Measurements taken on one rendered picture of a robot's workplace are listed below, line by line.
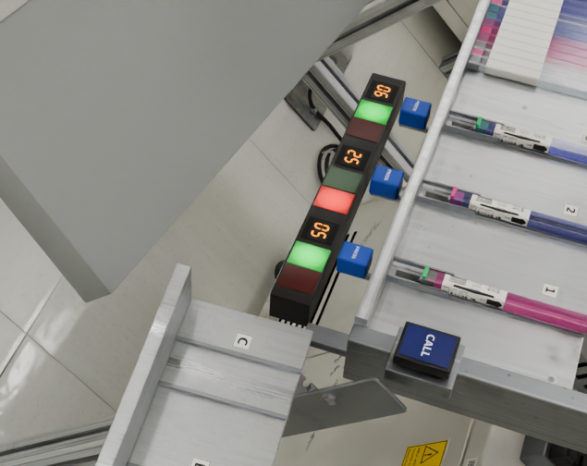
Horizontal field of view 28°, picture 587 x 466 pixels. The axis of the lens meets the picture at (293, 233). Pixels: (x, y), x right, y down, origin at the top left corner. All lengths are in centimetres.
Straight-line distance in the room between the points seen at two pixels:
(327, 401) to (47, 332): 75
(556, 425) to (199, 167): 41
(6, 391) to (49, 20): 72
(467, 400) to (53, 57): 48
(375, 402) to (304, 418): 9
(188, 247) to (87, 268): 91
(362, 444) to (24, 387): 49
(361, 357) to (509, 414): 14
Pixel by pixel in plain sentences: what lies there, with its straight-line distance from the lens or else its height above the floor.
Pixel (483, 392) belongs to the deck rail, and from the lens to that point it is 105.
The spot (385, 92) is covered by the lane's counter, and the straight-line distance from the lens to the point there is 130.
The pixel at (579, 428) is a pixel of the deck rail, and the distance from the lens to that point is 106.
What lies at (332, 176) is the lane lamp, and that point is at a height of 65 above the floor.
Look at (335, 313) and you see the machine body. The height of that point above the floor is 26.
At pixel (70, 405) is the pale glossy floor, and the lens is 172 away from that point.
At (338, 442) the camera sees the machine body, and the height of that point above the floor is 37.
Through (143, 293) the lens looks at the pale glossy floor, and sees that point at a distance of 185.
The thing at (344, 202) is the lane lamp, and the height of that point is 66.
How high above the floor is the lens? 140
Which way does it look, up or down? 41 degrees down
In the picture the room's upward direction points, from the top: 70 degrees clockwise
